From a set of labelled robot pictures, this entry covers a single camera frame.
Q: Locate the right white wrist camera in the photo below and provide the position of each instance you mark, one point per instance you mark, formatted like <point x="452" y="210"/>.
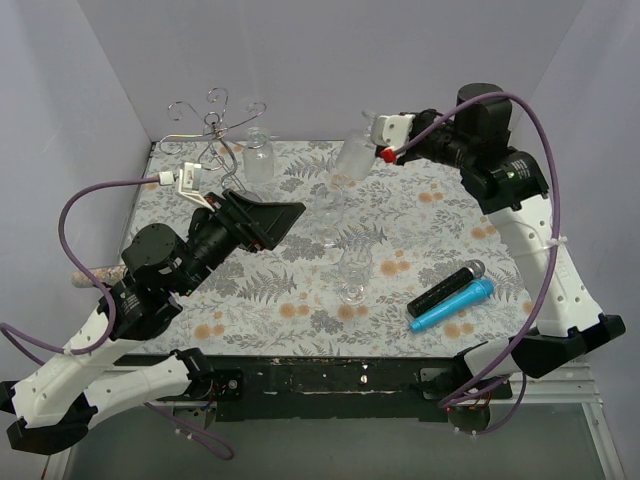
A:
<point x="390" y="132"/>

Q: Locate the black table front rail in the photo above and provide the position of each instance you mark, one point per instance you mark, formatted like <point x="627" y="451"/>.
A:
<point x="272" y="388"/>

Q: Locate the blue toy microphone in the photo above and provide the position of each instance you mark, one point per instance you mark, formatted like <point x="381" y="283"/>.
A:
<point x="478" y="291"/>

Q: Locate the floral tablecloth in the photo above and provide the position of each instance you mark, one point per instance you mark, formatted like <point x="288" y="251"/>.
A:
<point x="420" y="226"/>

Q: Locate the black microphone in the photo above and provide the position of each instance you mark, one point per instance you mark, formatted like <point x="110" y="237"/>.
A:
<point x="472" y="270"/>

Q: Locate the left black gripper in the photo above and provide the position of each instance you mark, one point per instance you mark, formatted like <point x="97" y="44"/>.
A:
<point x="239" y="220"/>

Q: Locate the near wine glass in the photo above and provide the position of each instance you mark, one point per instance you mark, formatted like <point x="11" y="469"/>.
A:
<point x="355" y="269"/>

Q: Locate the glitter microphone on stand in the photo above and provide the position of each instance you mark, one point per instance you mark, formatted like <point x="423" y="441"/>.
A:
<point x="108" y="276"/>

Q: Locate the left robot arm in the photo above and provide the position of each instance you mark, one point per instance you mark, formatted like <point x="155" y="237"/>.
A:
<point x="57" y="405"/>

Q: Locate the middle wine glass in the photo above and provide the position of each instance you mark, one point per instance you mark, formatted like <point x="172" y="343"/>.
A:
<point x="328" y="210"/>

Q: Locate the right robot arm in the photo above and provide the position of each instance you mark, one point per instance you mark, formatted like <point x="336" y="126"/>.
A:
<point x="497" y="143"/>

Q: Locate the chrome wine glass rack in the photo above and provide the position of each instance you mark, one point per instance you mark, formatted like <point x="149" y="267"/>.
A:
<point x="217" y="154"/>

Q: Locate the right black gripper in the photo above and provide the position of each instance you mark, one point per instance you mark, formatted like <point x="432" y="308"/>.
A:
<point x="417" y="138"/>

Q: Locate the patterned tumbler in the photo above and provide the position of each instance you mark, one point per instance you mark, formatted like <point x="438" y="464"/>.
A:
<point x="258" y="156"/>
<point x="359" y="147"/>

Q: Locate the far wine glass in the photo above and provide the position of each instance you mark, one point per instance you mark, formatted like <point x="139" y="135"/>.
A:
<point x="340" y="171"/>

